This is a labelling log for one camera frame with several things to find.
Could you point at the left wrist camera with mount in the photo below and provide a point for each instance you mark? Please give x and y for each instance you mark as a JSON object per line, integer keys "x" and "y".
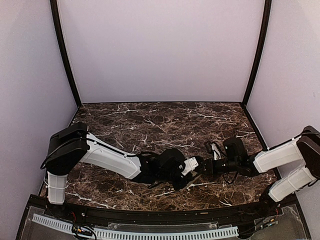
{"x": 190, "y": 165}

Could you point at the black frame post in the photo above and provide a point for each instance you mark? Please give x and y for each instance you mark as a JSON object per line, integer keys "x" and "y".
{"x": 63, "y": 52}
{"x": 258, "y": 52}

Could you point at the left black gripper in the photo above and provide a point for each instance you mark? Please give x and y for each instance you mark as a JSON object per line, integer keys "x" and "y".
{"x": 179, "y": 186}

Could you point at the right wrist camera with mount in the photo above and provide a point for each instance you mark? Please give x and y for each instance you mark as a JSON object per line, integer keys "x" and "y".
{"x": 213, "y": 149}

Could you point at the right black frame post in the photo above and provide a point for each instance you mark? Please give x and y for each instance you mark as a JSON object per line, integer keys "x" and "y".
{"x": 258, "y": 52}

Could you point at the left black frame post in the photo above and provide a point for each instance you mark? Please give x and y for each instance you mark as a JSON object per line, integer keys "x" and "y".
{"x": 63, "y": 52}

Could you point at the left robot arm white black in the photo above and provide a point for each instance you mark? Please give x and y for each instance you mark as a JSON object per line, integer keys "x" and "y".
{"x": 75, "y": 144}

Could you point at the black front rail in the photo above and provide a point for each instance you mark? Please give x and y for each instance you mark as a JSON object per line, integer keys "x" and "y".
{"x": 241, "y": 214}

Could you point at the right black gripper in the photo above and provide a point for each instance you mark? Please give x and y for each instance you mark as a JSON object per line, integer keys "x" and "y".
{"x": 209, "y": 164}

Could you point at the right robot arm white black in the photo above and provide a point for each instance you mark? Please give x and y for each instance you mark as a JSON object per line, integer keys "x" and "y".
{"x": 304, "y": 147}

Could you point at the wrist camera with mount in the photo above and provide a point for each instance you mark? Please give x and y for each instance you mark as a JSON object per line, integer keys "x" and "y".
{"x": 213, "y": 149}
{"x": 190, "y": 165}

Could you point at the grey remote control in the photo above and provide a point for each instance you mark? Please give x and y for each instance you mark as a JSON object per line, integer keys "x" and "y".
{"x": 191, "y": 183}

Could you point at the white slotted cable duct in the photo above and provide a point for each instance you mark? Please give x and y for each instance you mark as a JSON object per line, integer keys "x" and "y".
{"x": 107, "y": 234}

